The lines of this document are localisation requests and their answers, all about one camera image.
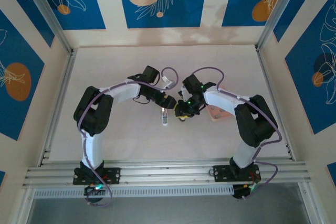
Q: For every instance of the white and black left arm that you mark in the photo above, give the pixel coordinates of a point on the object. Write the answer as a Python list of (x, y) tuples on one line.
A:
[(92, 150)]

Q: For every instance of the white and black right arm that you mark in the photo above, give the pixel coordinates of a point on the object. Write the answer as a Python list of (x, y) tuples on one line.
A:
[(223, 100)]

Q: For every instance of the pink flat block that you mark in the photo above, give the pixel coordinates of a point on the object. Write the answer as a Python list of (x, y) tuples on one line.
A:
[(223, 117)]

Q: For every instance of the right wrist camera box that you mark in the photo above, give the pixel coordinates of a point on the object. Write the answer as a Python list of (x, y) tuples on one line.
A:
[(193, 82)]

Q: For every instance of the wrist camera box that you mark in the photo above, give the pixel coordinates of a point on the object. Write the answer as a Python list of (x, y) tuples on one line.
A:
[(151, 74), (193, 82)]

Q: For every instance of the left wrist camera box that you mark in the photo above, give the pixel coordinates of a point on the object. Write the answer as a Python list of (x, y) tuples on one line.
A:
[(151, 74)]

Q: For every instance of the aluminium front rail beam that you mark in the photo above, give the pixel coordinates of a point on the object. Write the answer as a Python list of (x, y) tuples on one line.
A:
[(168, 171)]

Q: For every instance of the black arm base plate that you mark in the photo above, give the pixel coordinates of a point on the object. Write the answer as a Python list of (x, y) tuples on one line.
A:
[(113, 175), (221, 172)]

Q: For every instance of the aluminium side rail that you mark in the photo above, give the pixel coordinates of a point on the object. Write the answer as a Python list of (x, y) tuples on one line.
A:
[(59, 108), (274, 103)]

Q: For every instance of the aluminium frame post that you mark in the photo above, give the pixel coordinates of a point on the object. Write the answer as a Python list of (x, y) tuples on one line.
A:
[(281, 6), (44, 11)]

